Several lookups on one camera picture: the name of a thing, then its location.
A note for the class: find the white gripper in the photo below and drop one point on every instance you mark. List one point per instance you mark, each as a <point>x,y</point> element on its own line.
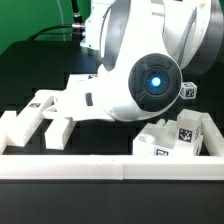
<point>110,100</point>

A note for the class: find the white chair seat piece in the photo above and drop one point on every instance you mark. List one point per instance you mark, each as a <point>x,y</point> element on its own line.
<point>155,139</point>

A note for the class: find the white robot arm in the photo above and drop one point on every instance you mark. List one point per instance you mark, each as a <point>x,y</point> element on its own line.
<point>145,47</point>

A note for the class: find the robot base column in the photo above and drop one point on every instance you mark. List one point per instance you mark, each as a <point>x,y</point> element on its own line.
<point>90,43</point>

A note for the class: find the white marker sheet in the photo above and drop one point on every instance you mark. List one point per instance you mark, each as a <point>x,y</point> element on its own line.
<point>81,82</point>

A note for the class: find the white marker cube right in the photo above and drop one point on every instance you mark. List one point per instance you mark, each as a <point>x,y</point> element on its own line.
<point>188,90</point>

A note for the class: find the white chair back frame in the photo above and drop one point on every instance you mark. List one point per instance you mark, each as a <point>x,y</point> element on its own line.
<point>44,105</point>

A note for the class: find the white obstacle wall bar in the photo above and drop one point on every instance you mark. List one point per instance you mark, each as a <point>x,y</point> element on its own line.
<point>93,167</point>

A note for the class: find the white left side wall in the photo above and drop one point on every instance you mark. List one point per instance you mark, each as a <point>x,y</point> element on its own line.
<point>7,121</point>

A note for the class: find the white wall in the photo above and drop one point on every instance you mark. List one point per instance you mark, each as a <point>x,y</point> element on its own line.
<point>213,139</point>
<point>7,121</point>

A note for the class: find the white right side wall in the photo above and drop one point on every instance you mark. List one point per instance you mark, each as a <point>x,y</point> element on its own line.
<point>213,139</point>

